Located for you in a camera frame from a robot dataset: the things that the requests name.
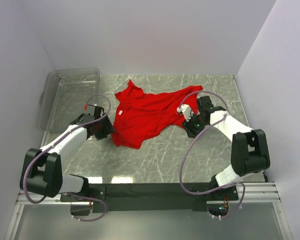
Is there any clear plastic bin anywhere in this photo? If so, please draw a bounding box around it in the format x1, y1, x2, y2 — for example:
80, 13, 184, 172
37, 67, 100, 133

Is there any black base beam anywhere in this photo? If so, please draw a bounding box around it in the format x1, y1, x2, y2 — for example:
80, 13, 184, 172
60, 182, 239, 214

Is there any aluminium rail frame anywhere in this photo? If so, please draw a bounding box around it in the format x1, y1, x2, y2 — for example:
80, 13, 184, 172
14, 74, 292, 240

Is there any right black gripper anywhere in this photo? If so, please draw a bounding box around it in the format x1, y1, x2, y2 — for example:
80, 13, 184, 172
181, 111, 208, 139

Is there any red t shirt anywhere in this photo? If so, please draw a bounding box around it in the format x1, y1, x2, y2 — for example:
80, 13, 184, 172
111, 80, 203, 149

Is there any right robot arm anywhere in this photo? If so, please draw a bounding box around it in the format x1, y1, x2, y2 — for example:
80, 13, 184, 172
177, 96, 270, 200

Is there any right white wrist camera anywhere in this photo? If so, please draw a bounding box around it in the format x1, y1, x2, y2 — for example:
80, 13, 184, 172
177, 104, 194, 122

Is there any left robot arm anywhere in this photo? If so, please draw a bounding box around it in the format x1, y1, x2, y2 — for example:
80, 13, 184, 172
20, 106, 114, 201

